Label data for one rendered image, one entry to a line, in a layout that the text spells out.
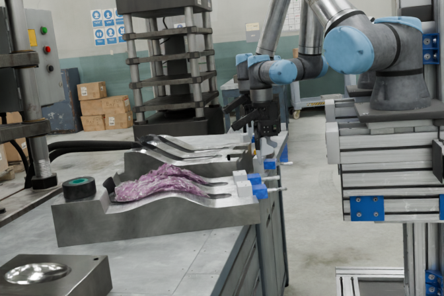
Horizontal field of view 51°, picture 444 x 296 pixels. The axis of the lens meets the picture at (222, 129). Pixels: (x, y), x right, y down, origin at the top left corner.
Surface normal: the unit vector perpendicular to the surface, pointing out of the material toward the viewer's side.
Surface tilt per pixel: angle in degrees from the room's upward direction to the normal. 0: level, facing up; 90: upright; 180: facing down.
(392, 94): 72
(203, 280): 0
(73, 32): 90
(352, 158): 90
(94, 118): 92
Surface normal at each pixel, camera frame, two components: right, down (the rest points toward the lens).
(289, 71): 0.49, 0.11
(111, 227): 0.07, 0.17
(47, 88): 0.97, -0.05
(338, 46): -0.81, 0.28
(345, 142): -0.21, 0.19
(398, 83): -0.40, -0.10
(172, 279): -0.10, -0.98
